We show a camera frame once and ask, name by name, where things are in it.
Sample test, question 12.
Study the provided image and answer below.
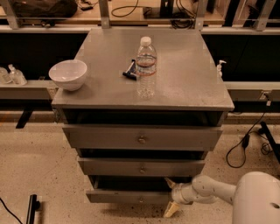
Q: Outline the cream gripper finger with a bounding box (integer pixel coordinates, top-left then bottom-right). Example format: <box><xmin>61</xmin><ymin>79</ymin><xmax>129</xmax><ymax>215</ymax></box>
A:
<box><xmin>164</xmin><ymin>201</ymin><xmax>179</xmax><ymax>218</ymax></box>
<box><xmin>165</xmin><ymin>178</ymin><xmax>176</xmax><ymax>189</ymax></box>

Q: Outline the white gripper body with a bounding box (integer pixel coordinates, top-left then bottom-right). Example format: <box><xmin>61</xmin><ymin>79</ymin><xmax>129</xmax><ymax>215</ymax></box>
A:
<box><xmin>171</xmin><ymin>183</ymin><xmax>193</xmax><ymax>205</ymax></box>

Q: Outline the grey bottom drawer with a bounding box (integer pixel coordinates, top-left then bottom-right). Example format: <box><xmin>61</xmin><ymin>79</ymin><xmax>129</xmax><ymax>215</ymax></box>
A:
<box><xmin>86</xmin><ymin>176</ymin><xmax>172</xmax><ymax>205</ymax></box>

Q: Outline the grey drawer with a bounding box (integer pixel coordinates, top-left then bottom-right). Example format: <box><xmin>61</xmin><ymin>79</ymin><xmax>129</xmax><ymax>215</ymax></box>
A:
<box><xmin>86</xmin><ymin>176</ymin><xmax>172</xmax><ymax>205</ymax></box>
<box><xmin>63</xmin><ymin>124</ymin><xmax>222</xmax><ymax>151</ymax></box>
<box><xmin>78</xmin><ymin>157</ymin><xmax>205</xmax><ymax>177</ymax></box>

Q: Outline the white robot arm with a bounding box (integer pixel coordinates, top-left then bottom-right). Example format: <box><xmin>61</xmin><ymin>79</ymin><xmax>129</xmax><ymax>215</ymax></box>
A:
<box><xmin>164</xmin><ymin>171</ymin><xmax>280</xmax><ymax>224</ymax></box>

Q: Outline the grey middle drawer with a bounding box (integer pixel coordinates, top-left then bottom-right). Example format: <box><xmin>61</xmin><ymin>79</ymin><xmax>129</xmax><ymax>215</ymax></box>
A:
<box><xmin>78</xmin><ymin>157</ymin><xmax>205</xmax><ymax>177</ymax></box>

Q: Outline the grey drawer cabinet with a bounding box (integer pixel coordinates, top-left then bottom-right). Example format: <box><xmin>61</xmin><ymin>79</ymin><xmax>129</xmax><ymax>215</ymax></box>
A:
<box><xmin>51</xmin><ymin>27</ymin><xmax>235</xmax><ymax>193</ymax></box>

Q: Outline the grey top drawer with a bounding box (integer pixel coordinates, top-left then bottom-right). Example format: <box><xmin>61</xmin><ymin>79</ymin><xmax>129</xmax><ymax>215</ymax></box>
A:
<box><xmin>63</xmin><ymin>124</ymin><xmax>222</xmax><ymax>151</ymax></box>

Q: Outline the black table leg right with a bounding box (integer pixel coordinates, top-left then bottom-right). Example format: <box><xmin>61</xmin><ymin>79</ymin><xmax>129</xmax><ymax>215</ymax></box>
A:
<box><xmin>260</xmin><ymin>122</ymin><xmax>280</xmax><ymax>164</ymax></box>

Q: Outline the black and white razor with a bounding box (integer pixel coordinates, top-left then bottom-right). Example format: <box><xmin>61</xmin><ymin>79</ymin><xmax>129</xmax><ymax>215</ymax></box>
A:
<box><xmin>122</xmin><ymin>59</ymin><xmax>137</xmax><ymax>81</ymax></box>

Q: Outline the small white pump bottle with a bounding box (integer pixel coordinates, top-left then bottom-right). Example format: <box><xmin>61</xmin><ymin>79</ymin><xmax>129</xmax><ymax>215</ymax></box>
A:
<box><xmin>216</xmin><ymin>60</ymin><xmax>227</xmax><ymax>77</ymax></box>

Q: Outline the clear plastic water bottle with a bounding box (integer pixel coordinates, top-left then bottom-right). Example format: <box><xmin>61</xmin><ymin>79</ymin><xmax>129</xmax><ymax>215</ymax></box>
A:
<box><xmin>136</xmin><ymin>37</ymin><xmax>158</xmax><ymax>99</ymax></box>

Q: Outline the black stand foot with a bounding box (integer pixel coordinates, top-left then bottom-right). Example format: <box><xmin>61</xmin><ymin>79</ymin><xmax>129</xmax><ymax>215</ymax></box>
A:
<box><xmin>25</xmin><ymin>194</ymin><xmax>40</xmax><ymax>224</ymax></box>

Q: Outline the white bowl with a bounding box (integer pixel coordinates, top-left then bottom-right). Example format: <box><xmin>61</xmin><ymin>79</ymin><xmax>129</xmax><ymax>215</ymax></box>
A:
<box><xmin>48</xmin><ymin>59</ymin><xmax>88</xmax><ymax>91</ymax></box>

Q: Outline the clear sanitizer bottle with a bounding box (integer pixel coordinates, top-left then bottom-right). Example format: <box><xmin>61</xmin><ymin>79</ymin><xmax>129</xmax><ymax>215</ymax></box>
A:
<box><xmin>8</xmin><ymin>64</ymin><xmax>27</xmax><ymax>86</ymax></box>

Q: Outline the clear bottle at left edge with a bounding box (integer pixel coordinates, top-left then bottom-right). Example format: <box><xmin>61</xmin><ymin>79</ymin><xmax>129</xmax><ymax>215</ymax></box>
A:
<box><xmin>0</xmin><ymin>67</ymin><xmax>12</xmax><ymax>84</ymax></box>

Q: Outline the black backpack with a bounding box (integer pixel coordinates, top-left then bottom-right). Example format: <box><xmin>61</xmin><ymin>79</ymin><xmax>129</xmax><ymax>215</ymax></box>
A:
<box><xmin>11</xmin><ymin>0</ymin><xmax>78</xmax><ymax>18</ymax></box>

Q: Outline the black power cable on floor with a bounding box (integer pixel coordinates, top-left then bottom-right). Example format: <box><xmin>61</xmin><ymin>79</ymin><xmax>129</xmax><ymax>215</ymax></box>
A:
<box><xmin>226</xmin><ymin>100</ymin><xmax>273</xmax><ymax>169</ymax></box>

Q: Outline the black cable bottom left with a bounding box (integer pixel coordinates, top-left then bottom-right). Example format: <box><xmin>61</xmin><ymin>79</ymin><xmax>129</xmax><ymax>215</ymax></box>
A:
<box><xmin>0</xmin><ymin>197</ymin><xmax>24</xmax><ymax>224</ymax></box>

